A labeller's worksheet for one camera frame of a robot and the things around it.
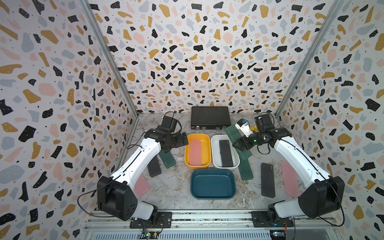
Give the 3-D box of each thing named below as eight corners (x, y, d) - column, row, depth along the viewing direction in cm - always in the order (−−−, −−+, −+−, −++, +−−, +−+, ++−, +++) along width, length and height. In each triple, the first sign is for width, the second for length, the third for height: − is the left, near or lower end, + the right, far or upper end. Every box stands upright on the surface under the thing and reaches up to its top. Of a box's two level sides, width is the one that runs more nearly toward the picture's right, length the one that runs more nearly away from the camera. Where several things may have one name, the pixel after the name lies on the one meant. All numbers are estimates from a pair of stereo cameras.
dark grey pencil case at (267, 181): (261, 195, 84) (262, 194, 82) (260, 164, 97) (261, 162, 95) (273, 198, 83) (275, 197, 81) (271, 166, 96) (272, 164, 94)
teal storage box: (190, 199, 82) (189, 197, 78) (191, 172, 92) (191, 168, 88) (236, 200, 82) (238, 197, 78) (232, 172, 92) (234, 168, 88)
